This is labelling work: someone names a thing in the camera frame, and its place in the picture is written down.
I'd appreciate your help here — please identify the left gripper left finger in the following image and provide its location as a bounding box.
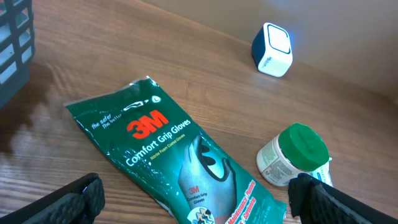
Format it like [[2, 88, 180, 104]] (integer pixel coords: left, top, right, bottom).
[[1, 173, 105, 224]]

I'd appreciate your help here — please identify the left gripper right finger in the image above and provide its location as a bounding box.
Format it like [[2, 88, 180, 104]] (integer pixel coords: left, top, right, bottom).
[[288, 173, 397, 224]]

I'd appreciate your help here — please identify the green lid jar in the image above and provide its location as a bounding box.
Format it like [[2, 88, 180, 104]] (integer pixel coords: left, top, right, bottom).
[[256, 123, 330, 187]]

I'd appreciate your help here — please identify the green 3M gloves packet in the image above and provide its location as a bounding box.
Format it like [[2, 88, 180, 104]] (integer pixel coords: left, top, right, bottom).
[[66, 77, 286, 223]]

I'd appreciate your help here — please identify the white barcode scanner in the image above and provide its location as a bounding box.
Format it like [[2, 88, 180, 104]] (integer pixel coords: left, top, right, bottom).
[[251, 22, 293, 78]]

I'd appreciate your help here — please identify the grey plastic mesh basket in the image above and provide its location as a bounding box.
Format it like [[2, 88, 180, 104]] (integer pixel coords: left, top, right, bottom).
[[1, 0, 35, 107]]

